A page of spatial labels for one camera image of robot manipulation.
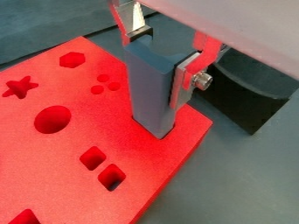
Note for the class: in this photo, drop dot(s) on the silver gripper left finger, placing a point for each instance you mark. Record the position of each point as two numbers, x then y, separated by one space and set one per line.
129 19

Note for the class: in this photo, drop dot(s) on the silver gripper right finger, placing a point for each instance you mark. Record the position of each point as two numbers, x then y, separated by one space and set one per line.
189 73

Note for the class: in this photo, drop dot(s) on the blue arch object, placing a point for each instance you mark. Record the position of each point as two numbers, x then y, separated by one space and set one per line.
150 82

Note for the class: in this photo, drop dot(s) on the black curved fixture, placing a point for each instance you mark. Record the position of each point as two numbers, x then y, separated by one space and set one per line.
248 90

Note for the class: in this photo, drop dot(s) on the red foam shape-sorting block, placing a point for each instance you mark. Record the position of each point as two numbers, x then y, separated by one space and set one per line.
78 164

